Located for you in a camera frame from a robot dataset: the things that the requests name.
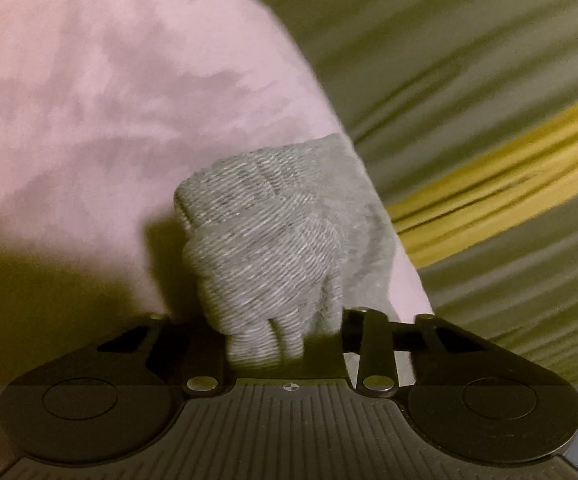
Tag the grey knitted sock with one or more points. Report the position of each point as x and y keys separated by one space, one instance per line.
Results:
x=289 y=230

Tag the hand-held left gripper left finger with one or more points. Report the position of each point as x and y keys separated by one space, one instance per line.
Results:
x=196 y=355

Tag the pink bed blanket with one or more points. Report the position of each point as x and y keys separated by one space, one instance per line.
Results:
x=94 y=85

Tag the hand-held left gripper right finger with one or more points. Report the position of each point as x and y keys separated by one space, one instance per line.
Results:
x=376 y=345

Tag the yellow curtain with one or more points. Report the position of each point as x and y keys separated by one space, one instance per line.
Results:
x=519 y=185

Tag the grey-green curtain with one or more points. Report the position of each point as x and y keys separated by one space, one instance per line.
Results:
x=444 y=35
x=519 y=310

